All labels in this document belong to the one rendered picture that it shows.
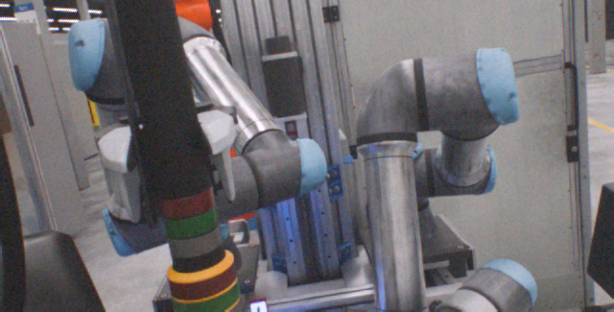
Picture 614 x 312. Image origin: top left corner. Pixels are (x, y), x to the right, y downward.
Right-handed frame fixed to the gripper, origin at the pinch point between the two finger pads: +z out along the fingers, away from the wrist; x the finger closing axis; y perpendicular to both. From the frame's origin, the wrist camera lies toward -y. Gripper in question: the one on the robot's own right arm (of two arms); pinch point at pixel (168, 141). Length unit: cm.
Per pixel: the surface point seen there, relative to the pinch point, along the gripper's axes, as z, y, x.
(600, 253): -32, 38, -63
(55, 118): -473, 28, 117
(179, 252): -0.3, 6.9, 0.7
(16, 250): 2.7, 3.5, 7.9
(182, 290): 0.1, 9.1, 1.0
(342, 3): -170, -19, -76
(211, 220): -0.5, 5.4, -1.5
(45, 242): -14.1, 8.5, 11.8
